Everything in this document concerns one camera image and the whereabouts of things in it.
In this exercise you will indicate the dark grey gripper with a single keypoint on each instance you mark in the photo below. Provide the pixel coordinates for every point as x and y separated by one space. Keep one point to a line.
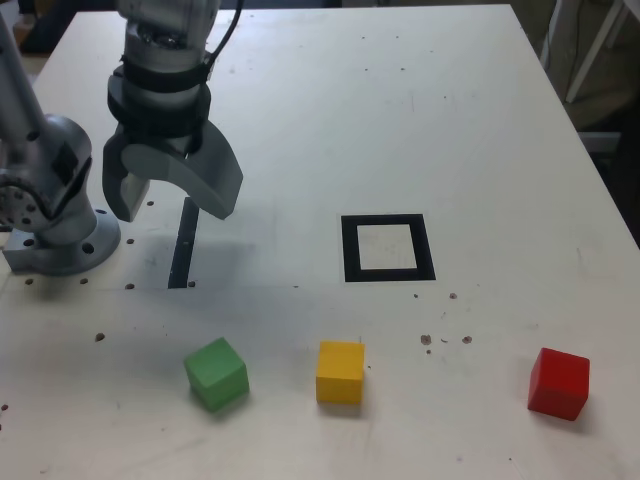
177 144

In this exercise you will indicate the red cube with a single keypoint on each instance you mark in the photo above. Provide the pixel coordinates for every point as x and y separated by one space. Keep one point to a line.
557 385

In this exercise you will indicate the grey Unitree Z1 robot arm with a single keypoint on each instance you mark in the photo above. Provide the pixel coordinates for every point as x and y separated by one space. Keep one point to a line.
65 150

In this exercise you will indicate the black tape square outline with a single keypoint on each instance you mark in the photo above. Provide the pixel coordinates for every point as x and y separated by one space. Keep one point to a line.
350 250

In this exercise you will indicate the white metal frame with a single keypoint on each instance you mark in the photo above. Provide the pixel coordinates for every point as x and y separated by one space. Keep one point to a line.
595 50

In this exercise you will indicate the black tape strip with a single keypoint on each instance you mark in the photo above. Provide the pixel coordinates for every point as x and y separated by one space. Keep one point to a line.
181 255

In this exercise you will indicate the green cube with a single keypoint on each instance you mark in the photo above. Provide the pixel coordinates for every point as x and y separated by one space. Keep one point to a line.
215 375

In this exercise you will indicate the yellow cube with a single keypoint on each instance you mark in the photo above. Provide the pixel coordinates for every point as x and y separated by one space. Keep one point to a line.
340 372

